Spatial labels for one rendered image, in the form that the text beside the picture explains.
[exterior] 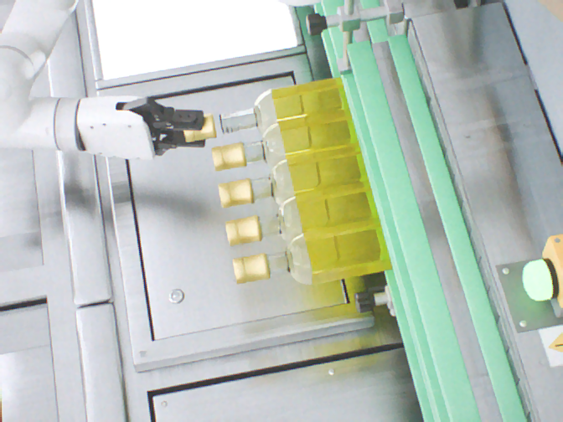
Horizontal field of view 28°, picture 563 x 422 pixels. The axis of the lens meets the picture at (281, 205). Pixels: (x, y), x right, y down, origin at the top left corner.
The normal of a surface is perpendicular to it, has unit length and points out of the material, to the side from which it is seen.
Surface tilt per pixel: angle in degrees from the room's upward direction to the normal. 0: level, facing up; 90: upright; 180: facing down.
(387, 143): 90
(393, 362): 90
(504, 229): 90
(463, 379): 90
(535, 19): 0
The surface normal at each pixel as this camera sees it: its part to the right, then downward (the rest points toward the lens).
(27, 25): -0.18, 0.47
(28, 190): -0.04, -0.49
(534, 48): -0.98, 0.18
